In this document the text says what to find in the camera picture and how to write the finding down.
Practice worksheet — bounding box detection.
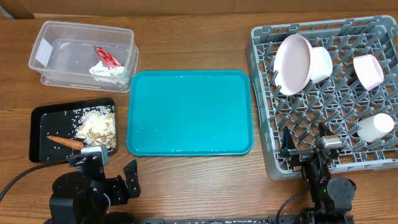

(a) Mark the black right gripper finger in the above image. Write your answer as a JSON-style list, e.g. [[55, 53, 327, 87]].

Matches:
[[281, 126, 296, 151], [318, 122, 334, 137]]

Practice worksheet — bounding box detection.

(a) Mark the white cup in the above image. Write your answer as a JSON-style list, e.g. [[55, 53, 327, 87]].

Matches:
[[357, 113, 394, 142]]

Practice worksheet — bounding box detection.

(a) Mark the carrot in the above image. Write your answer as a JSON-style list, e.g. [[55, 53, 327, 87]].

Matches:
[[47, 136, 85, 151]]

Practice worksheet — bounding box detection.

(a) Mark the rice and peanuts food waste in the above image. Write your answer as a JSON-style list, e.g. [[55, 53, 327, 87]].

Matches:
[[46, 105, 118, 150]]

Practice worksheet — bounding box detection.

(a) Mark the white bowl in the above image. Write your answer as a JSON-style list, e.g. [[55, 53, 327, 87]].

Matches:
[[311, 47, 333, 83]]

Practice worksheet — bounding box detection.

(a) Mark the pink bowl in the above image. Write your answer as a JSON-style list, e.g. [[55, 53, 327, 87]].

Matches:
[[353, 54, 384, 91]]

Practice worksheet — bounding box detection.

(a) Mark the pink plate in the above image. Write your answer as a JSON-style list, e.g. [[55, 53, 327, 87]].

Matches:
[[274, 34, 313, 96]]

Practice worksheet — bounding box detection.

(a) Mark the white tissue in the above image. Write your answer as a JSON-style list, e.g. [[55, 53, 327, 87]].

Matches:
[[89, 62, 124, 84]]

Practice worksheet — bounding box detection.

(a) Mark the red snack wrapper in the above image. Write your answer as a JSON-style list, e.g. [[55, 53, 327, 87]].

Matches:
[[94, 46, 122, 70]]

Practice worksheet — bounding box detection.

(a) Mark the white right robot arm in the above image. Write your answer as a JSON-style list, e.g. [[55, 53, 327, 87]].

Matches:
[[275, 122, 356, 224]]

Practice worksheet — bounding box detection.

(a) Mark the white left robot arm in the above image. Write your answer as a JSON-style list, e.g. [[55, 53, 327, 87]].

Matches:
[[45, 158, 141, 224]]

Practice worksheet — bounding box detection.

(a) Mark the grey dishwasher rack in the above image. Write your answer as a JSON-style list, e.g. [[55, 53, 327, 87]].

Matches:
[[246, 16, 397, 180]]

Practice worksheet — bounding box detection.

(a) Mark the clear plastic waste bin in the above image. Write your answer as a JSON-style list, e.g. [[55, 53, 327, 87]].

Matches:
[[28, 21, 139, 93]]

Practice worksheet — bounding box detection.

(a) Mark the teal serving tray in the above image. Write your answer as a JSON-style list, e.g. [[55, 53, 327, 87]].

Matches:
[[126, 70, 254, 157]]

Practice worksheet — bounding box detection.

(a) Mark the black tray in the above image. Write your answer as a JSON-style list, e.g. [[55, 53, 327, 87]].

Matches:
[[29, 98, 116, 162]]

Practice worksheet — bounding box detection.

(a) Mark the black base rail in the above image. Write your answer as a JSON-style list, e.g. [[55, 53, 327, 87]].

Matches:
[[105, 208, 355, 224]]

